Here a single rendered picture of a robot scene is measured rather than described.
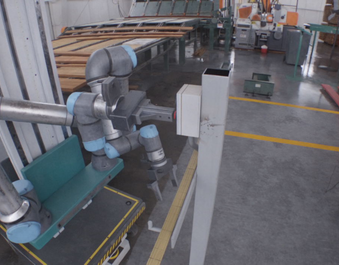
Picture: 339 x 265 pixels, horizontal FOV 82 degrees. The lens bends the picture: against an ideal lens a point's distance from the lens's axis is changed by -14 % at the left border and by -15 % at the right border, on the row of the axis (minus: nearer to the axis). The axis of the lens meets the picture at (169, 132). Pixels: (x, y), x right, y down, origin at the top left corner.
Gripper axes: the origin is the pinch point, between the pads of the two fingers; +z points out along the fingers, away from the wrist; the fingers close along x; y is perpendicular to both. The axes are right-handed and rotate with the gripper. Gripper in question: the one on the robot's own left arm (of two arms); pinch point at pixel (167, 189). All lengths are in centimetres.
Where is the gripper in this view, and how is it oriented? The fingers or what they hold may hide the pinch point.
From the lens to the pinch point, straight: 109.9
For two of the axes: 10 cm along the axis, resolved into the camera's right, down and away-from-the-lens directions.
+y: 7.8, -1.1, -6.2
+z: 2.8, 9.4, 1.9
